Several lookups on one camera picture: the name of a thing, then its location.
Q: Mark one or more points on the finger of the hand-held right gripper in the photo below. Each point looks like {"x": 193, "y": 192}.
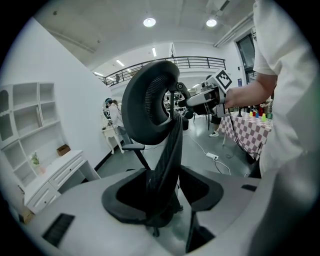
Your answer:
{"x": 230, "y": 207}

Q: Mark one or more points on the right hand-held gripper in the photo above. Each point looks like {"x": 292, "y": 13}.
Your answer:
{"x": 221, "y": 85}

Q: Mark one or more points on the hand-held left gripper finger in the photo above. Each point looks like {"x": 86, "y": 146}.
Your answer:
{"x": 82, "y": 220}

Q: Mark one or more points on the black mesh office chair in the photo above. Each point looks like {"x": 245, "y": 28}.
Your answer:
{"x": 140, "y": 105}

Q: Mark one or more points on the person's right forearm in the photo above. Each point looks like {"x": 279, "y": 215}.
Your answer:
{"x": 250, "y": 92}

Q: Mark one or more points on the white desk with drawers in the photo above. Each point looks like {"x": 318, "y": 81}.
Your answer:
{"x": 57, "y": 170}

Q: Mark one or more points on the black balcony railing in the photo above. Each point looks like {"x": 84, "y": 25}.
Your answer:
{"x": 195, "y": 63}

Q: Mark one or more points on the yellow plastic cup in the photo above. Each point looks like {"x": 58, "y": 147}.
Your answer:
{"x": 251, "y": 114}

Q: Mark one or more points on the white power strip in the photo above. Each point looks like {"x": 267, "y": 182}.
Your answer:
{"x": 212, "y": 156}

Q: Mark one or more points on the brown cardboard box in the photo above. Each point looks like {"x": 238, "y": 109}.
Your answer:
{"x": 26, "y": 215}

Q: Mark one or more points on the pink checkered tablecloth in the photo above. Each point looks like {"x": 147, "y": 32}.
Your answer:
{"x": 247, "y": 135}

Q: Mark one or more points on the black framed window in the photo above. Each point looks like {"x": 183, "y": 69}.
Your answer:
{"x": 246, "y": 55}

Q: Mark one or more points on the ceiling tube light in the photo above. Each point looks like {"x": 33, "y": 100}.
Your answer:
{"x": 154, "y": 52}

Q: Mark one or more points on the lime plastic cup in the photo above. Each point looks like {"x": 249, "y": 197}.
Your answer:
{"x": 264, "y": 118}

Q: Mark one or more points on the small plant in pink vase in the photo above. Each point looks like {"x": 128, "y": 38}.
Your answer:
{"x": 37, "y": 165}

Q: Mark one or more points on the brown wooden box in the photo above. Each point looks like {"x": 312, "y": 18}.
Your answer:
{"x": 63, "y": 150}

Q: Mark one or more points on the round ceiling light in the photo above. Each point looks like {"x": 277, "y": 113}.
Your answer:
{"x": 149, "y": 22}
{"x": 211, "y": 22}

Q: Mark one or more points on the person in white shirt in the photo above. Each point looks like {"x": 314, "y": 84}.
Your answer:
{"x": 287, "y": 87}

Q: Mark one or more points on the white dressing table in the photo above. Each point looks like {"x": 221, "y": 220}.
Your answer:
{"x": 110, "y": 133}

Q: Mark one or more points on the white hutch shelf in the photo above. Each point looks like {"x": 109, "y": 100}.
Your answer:
{"x": 27, "y": 120}

